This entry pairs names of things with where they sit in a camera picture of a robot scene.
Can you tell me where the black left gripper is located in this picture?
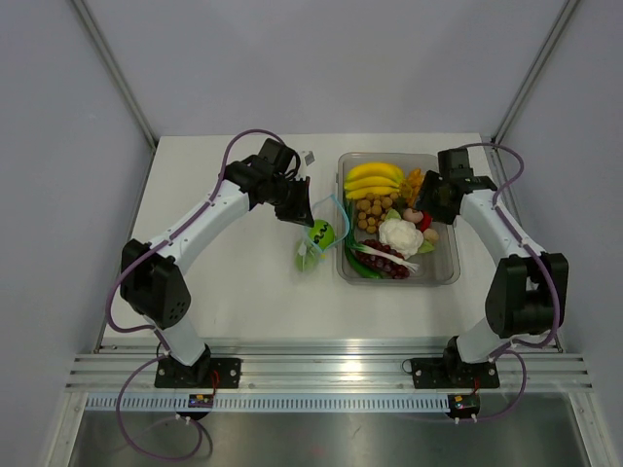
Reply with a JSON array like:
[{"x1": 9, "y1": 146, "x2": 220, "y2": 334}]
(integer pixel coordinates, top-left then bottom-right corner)
[{"x1": 269, "y1": 175, "x2": 314, "y2": 228}]

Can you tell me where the pink peach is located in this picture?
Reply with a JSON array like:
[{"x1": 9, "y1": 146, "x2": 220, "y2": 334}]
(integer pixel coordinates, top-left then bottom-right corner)
[{"x1": 402, "y1": 208, "x2": 423, "y2": 225}]

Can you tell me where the beige garlic bulb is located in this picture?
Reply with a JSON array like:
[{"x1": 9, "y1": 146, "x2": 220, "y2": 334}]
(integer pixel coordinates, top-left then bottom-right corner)
[{"x1": 422, "y1": 228, "x2": 440, "y2": 245}]

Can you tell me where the clear zip bag blue zipper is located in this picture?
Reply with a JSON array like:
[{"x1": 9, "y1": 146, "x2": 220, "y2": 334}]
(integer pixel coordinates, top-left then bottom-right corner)
[{"x1": 294, "y1": 195, "x2": 350, "y2": 274}]

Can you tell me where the green toy watermelon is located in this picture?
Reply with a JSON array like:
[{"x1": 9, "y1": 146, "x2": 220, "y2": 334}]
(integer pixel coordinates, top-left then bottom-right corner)
[{"x1": 308, "y1": 219, "x2": 335, "y2": 251}]

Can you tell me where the green scallion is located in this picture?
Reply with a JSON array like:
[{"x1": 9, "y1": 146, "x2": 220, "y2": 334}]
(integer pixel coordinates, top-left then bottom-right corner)
[{"x1": 343, "y1": 197, "x2": 421, "y2": 272}]

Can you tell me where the green starfruit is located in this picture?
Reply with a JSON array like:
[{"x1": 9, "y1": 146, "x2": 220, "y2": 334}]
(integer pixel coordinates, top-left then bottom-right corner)
[{"x1": 294, "y1": 239, "x2": 320, "y2": 273}]

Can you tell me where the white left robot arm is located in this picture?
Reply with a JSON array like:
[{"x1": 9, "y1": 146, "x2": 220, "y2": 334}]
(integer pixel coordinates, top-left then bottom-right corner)
[{"x1": 119, "y1": 138, "x2": 313, "y2": 389}]

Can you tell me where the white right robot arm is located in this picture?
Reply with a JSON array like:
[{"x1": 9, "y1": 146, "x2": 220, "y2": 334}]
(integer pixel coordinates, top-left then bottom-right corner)
[{"x1": 410, "y1": 146, "x2": 568, "y2": 389}]

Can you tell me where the clear plastic food bin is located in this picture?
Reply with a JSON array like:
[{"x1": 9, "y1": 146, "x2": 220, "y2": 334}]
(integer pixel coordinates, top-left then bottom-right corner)
[{"x1": 337, "y1": 153, "x2": 459, "y2": 286}]

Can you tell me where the red chili pepper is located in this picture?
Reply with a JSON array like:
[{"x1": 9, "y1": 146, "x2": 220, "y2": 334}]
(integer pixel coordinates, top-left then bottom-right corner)
[{"x1": 418, "y1": 211, "x2": 432, "y2": 232}]

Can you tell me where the orange yellow flower fruit cluster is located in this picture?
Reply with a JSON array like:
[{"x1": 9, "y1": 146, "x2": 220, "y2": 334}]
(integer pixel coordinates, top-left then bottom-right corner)
[{"x1": 400, "y1": 167, "x2": 425, "y2": 207}]

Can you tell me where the white cauliflower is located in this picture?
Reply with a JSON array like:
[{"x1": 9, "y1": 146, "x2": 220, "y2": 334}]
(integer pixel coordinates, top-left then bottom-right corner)
[{"x1": 379, "y1": 219, "x2": 424, "y2": 259}]

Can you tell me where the brown longan cluster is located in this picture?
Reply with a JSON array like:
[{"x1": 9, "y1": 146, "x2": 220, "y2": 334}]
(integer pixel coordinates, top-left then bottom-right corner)
[{"x1": 354, "y1": 193, "x2": 398, "y2": 234}]

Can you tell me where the yellow banana bunch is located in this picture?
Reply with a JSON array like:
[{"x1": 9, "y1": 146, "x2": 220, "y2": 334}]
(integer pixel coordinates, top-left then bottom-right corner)
[{"x1": 343, "y1": 162, "x2": 405, "y2": 199}]

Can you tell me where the red grape bunch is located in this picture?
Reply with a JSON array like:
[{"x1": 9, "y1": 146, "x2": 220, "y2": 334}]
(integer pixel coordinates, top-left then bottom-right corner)
[{"x1": 355, "y1": 239, "x2": 411, "y2": 280}]

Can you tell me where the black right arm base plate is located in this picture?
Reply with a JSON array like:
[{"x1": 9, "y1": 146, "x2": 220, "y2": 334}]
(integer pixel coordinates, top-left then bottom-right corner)
[{"x1": 400, "y1": 357, "x2": 500, "y2": 390}]

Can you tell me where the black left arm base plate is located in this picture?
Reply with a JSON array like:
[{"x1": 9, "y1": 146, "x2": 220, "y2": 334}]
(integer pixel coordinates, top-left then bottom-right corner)
[{"x1": 154, "y1": 357, "x2": 242, "y2": 389}]

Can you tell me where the left aluminium corner post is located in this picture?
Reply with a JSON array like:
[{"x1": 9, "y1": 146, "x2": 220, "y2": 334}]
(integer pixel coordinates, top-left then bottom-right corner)
[{"x1": 68, "y1": 0, "x2": 159, "y2": 154}]

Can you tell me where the aluminium corner post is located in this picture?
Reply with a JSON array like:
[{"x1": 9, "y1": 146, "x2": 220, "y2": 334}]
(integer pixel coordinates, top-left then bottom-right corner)
[
  {"x1": 68, "y1": 0, "x2": 159, "y2": 154},
  {"x1": 491, "y1": 0, "x2": 583, "y2": 144}
]

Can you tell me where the right aluminium corner post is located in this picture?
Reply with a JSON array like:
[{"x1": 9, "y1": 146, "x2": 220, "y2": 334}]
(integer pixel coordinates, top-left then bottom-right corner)
[{"x1": 491, "y1": 0, "x2": 583, "y2": 144}]

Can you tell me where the aluminium rail frame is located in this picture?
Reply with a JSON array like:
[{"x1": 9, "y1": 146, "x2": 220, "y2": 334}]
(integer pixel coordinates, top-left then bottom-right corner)
[{"x1": 65, "y1": 338, "x2": 594, "y2": 394}]

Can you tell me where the white slotted cable duct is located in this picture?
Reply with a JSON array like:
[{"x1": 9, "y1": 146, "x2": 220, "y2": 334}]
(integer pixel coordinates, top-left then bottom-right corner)
[{"x1": 86, "y1": 393, "x2": 480, "y2": 416}]

